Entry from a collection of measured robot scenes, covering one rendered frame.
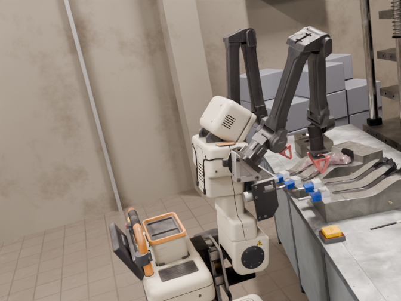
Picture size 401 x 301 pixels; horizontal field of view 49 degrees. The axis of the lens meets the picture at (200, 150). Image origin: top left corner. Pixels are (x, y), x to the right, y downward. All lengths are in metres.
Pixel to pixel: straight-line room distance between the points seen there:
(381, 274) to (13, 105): 3.64
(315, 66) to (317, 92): 0.13
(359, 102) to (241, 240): 2.70
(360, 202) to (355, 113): 2.44
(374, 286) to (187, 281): 0.64
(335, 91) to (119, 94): 2.04
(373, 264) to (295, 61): 0.74
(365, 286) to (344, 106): 2.83
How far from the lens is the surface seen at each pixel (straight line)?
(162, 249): 1.78
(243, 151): 1.61
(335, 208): 1.93
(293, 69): 1.53
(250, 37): 1.98
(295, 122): 3.98
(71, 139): 4.51
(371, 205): 1.98
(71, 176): 4.60
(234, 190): 1.80
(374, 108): 3.28
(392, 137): 3.03
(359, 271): 1.64
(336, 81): 4.15
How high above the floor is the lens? 1.69
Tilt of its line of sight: 16 degrees down
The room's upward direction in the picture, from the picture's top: 11 degrees counter-clockwise
